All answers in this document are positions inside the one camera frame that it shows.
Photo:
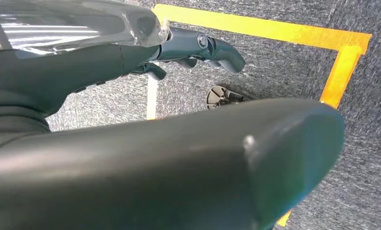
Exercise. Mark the grey spoked round disc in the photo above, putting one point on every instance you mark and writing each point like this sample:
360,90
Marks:
216,96

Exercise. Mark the yellow floor tape square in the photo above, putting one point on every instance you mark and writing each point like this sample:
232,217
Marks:
272,30

